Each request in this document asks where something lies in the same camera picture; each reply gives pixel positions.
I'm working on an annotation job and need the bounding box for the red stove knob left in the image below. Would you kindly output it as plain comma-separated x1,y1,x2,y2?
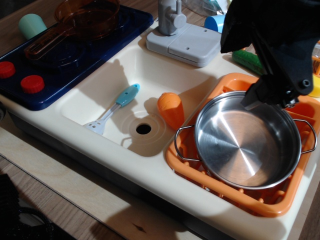
0,61,16,79

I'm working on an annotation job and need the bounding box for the stainless steel pan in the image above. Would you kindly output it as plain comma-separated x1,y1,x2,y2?
174,90,318,190

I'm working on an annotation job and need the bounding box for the black cable bundle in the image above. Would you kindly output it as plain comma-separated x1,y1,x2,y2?
0,172,63,240

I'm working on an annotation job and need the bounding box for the grey toy faucet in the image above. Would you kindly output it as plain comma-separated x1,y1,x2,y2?
146,0,221,68

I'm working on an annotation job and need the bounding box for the orange toy carrot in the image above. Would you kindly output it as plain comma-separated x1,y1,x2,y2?
157,92,185,130

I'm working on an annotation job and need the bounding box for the blue handled toy spatula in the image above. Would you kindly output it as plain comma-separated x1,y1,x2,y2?
84,83,141,135

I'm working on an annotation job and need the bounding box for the mint green cup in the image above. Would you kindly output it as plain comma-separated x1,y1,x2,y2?
18,13,47,40

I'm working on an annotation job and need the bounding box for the orange grid basket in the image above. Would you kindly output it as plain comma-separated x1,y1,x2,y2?
311,41,320,77

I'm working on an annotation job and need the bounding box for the red stove knob right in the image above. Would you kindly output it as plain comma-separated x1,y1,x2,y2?
20,75,45,94

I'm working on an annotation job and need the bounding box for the navy blue toy stove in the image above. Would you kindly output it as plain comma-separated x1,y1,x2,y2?
0,5,154,111

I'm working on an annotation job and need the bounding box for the amber transparent saucepan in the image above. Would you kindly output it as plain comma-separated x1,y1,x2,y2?
24,0,120,60

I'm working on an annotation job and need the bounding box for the cream plastic toy sink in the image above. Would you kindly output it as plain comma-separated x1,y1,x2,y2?
0,34,320,240

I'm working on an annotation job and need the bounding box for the blue plastic cup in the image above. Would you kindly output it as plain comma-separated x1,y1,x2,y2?
204,15,225,33

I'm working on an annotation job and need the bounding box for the yellow toy banana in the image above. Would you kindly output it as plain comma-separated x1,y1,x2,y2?
308,75,320,98

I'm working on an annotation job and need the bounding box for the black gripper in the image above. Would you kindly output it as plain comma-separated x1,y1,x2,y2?
241,39,318,110

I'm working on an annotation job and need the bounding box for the red stove knob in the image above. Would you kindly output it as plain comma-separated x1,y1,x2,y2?
20,75,45,94
0,61,16,79

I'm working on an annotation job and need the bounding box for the orange plastic drying rack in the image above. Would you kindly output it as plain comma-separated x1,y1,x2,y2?
165,72,320,218

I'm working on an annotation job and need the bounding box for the green toy cucumber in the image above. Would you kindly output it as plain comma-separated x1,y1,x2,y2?
232,49,264,76

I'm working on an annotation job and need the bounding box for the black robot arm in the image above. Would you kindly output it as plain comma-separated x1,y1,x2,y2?
220,0,320,109

